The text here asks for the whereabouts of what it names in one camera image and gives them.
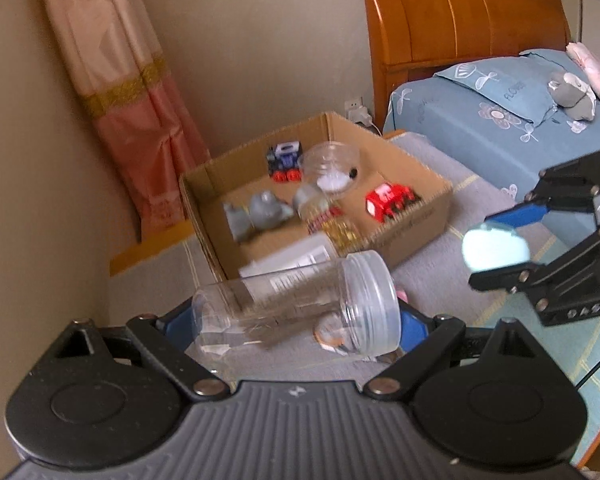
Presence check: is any light blue egg-shaped case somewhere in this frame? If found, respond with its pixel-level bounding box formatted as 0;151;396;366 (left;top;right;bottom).
462;222;530;272

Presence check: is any pink panda bottle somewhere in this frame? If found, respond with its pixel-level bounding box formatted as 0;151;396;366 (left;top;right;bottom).
396;287;408;304

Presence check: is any grey plaid mat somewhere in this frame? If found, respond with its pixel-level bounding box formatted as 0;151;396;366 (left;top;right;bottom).
110;132;600;465

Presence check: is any blue floral bedding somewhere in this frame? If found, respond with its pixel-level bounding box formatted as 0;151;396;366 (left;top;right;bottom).
384;49;600;200

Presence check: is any grey plush toy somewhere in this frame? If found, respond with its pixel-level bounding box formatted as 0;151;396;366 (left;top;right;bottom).
547;72;597;122

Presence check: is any blue floral pillow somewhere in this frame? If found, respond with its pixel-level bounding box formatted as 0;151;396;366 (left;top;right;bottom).
434;54;562;126

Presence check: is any white pill bottle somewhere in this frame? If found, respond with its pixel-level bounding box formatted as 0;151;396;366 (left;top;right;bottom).
238;232;339;278

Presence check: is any red toy train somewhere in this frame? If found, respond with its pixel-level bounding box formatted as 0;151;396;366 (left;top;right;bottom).
365;182;420;223

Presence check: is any grey elephant toy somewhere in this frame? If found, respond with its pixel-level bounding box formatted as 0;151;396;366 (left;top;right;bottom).
223;191;296;243

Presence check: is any capsule bottle red label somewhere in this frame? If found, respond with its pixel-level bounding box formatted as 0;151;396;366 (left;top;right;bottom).
292;184;362;256

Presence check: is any cardboard box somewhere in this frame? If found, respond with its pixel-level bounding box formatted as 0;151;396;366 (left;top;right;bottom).
180;113;452;281

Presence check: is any clear round container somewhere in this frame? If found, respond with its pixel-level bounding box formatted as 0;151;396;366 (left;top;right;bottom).
299;141;361;196

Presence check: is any wooden headboard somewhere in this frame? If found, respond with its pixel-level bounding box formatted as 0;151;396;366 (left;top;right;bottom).
365;0;571;124

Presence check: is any pink striped curtain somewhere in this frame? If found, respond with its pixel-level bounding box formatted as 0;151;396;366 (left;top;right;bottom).
44;0;210;236

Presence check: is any white wall plug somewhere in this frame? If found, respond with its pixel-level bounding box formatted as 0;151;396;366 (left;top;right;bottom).
344;96;374;128

